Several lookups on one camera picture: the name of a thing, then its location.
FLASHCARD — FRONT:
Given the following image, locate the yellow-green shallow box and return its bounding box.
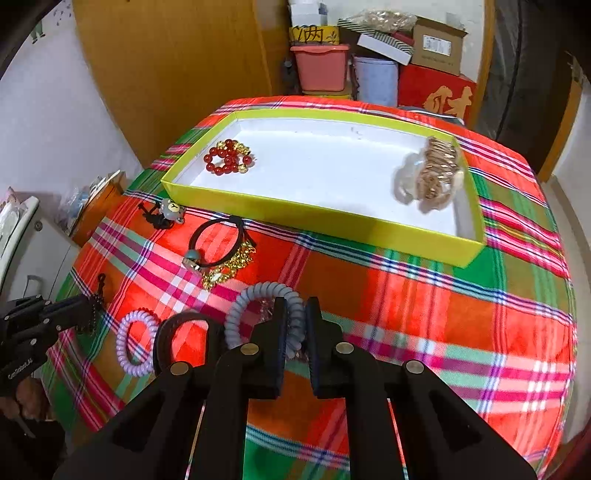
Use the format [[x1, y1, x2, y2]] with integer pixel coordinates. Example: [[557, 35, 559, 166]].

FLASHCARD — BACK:
[[161, 107, 486, 268]]

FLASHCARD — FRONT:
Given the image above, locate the small white box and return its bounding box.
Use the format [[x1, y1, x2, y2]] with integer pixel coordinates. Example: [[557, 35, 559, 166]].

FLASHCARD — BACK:
[[288, 0, 329, 28]]

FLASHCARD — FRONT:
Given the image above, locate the clear bag of gold trinkets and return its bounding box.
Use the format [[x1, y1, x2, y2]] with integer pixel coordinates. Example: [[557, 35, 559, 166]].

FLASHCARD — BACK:
[[347, 9, 419, 33]]

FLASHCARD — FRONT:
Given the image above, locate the lavender bucket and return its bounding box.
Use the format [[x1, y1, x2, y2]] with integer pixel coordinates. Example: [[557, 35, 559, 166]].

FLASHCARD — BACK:
[[353, 55, 399, 107]]

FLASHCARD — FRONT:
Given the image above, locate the purple spiral hair tie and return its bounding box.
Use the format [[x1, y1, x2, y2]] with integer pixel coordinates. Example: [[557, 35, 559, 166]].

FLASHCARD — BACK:
[[115, 310, 163, 376]]

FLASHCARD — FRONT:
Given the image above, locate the yellow box with black print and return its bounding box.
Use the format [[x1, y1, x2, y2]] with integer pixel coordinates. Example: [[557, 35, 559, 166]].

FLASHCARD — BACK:
[[289, 24, 341, 47]]

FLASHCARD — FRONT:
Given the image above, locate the dark door panel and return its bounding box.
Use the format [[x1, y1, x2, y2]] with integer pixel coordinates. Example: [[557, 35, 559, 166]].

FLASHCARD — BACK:
[[484, 0, 579, 168]]

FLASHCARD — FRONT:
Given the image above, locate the blue-grey spiral hair tie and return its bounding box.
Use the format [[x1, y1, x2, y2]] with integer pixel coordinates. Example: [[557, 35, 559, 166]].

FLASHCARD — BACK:
[[224, 282, 307, 359]]

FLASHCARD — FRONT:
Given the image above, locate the black hair tie with charm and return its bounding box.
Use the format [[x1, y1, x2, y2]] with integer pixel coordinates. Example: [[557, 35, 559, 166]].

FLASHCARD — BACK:
[[184, 216, 249, 274]]

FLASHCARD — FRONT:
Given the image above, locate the orange box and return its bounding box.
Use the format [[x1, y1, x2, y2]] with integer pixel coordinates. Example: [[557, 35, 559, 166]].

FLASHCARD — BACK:
[[69, 172, 129, 248]]

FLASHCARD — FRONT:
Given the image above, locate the gold link bracelet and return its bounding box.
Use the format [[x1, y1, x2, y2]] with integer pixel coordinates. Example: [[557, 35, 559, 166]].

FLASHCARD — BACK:
[[416, 137, 463, 214]]

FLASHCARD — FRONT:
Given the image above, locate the plaid tablecloth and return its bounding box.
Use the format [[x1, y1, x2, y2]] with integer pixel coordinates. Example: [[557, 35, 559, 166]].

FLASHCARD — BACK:
[[41, 95, 579, 480]]

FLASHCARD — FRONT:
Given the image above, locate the wooden wardrobe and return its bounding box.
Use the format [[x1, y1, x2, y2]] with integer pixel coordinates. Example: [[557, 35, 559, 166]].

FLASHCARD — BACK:
[[72, 0, 274, 168]]

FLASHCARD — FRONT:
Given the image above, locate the clear hair claw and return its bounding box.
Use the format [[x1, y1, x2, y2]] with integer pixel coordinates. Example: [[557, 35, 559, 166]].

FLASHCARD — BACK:
[[394, 150, 466, 206]]

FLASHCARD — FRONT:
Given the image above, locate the red bead bracelet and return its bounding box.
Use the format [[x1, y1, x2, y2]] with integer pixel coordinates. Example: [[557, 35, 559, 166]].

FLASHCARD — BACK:
[[203, 138, 256, 175]]

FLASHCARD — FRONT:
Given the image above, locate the person's left hand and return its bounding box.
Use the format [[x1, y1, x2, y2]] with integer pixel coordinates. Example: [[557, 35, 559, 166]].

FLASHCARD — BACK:
[[13, 376, 51, 422]]

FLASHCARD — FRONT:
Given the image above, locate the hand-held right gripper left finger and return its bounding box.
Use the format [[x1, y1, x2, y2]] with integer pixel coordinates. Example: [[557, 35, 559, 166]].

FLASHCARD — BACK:
[[53, 296, 290, 480]]

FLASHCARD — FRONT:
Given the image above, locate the red box with gold print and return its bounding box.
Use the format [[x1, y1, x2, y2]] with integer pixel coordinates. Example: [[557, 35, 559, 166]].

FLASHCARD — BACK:
[[398, 65, 476, 126]]

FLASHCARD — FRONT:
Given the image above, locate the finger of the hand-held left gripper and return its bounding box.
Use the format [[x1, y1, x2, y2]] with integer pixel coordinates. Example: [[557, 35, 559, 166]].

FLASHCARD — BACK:
[[44, 294, 97, 315], [41, 305, 100, 334]]

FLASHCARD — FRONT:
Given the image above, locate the gold bead bracelet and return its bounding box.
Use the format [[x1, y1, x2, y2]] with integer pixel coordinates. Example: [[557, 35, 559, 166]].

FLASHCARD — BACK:
[[201, 240, 257, 291]]

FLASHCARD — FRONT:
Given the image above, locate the black bead chain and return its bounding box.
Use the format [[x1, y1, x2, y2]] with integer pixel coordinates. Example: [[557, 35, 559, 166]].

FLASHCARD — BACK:
[[89, 274, 108, 334]]

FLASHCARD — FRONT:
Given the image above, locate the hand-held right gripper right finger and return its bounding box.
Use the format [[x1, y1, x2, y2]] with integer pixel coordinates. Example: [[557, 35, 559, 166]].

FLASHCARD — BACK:
[[305, 296, 539, 480]]

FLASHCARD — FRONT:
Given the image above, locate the white appliance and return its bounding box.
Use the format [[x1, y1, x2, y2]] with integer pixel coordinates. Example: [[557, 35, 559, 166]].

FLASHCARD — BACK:
[[0, 196, 85, 303]]

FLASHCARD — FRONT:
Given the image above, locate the thin gold chain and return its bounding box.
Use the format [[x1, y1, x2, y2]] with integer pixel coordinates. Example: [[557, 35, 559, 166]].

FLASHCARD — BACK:
[[255, 298, 278, 325]]

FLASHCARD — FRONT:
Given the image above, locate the cardboard box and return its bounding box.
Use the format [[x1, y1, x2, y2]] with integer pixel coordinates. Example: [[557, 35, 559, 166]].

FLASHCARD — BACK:
[[410, 16, 468, 76]]

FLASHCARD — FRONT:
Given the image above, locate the wooden door edge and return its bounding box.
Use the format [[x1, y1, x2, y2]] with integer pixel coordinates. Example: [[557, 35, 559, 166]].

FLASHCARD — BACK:
[[537, 76, 585, 184]]

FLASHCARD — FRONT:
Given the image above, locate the white box with striped edge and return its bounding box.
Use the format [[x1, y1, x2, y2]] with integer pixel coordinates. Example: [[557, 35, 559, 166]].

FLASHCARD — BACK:
[[356, 32, 415, 66]]

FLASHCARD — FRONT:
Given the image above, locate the pink plastic bin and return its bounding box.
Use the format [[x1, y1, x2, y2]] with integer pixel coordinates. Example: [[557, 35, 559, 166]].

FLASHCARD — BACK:
[[290, 44, 351, 92]]

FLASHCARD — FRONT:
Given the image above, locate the black bangle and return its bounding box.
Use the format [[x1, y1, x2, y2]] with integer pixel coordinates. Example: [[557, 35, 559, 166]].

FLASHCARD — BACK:
[[152, 312, 228, 374]]

